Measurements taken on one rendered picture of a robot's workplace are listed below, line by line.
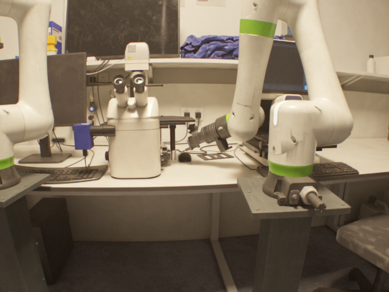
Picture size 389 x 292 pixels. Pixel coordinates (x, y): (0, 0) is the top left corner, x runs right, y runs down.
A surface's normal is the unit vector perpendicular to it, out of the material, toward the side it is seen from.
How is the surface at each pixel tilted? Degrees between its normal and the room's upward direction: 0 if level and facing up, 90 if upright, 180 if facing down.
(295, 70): 93
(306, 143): 90
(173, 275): 0
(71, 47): 86
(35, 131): 117
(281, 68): 93
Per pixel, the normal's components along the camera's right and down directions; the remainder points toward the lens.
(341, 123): 0.37, 0.01
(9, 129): 0.86, 0.21
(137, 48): 0.11, -0.10
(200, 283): 0.00, -0.98
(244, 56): -0.72, 0.31
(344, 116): 0.33, -0.29
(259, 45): 0.02, 0.53
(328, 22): 0.11, 0.19
